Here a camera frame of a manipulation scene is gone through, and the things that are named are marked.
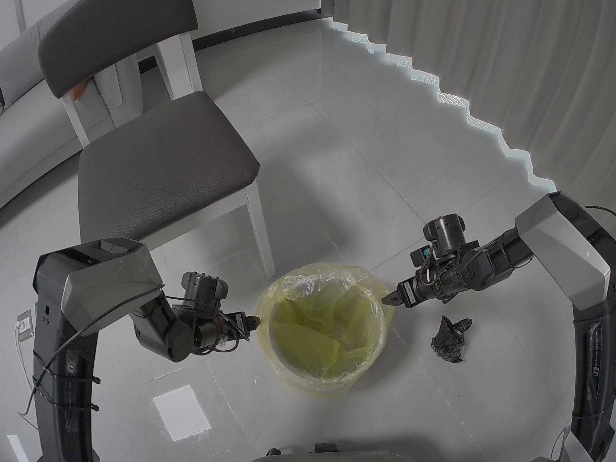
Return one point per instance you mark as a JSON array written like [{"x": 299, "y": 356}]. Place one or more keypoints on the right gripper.
[{"x": 423, "y": 289}]

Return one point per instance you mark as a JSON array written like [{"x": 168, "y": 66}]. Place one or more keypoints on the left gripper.
[{"x": 244, "y": 324}]

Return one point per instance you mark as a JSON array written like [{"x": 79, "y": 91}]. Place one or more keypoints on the black plastic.
[{"x": 450, "y": 339}]

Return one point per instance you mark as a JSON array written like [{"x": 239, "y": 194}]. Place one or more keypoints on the yellow plastic bag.
[{"x": 332, "y": 344}]

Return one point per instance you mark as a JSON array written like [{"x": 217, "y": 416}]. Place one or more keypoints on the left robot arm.
[{"x": 103, "y": 282}]

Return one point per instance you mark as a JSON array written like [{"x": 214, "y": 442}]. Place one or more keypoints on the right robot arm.
[{"x": 558, "y": 238}]

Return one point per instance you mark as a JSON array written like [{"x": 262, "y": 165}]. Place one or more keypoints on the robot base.
[{"x": 327, "y": 456}]

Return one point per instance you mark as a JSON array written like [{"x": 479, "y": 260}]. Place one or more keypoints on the white trash bin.
[{"x": 288, "y": 360}]

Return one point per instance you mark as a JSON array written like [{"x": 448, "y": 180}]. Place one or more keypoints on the grey and white chair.
[{"x": 163, "y": 171}]

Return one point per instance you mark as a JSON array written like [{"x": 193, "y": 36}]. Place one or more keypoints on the white curtain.
[{"x": 505, "y": 56}]

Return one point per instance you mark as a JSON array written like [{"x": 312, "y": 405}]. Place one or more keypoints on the pale grey sofa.
[{"x": 33, "y": 133}]

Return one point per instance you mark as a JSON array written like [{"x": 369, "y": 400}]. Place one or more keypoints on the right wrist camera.
[{"x": 421, "y": 256}]

